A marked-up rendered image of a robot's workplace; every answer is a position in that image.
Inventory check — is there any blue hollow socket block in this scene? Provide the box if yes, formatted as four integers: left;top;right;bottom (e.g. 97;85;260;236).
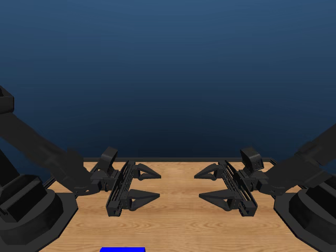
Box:
99;247;146;252

